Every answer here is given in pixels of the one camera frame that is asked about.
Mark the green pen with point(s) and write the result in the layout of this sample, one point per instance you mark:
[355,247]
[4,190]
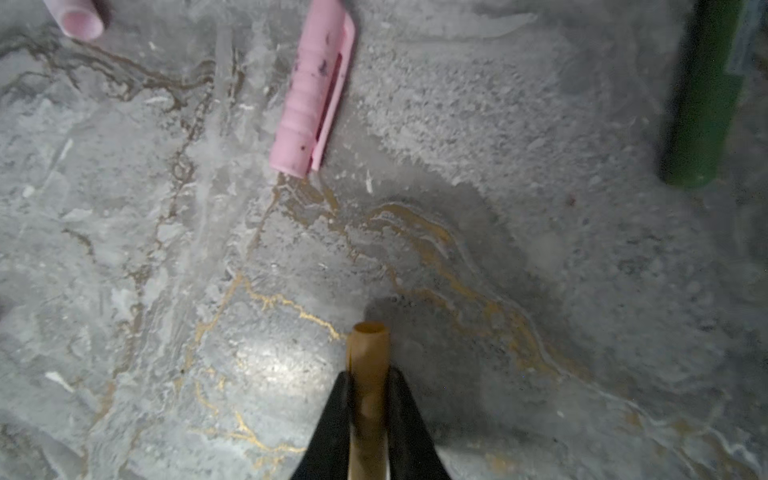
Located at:
[716,58]

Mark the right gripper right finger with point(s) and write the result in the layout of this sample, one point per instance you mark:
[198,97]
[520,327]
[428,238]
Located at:
[411,450]

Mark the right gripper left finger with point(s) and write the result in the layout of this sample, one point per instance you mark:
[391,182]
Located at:
[327,455]

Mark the pink pen cap right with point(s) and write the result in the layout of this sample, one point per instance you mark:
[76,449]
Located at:
[316,85]

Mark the pink pen cap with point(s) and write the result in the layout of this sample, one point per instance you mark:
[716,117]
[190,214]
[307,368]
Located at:
[77,19]
[316,85]

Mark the pink pen cap upper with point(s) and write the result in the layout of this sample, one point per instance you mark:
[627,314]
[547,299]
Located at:
[77,19]

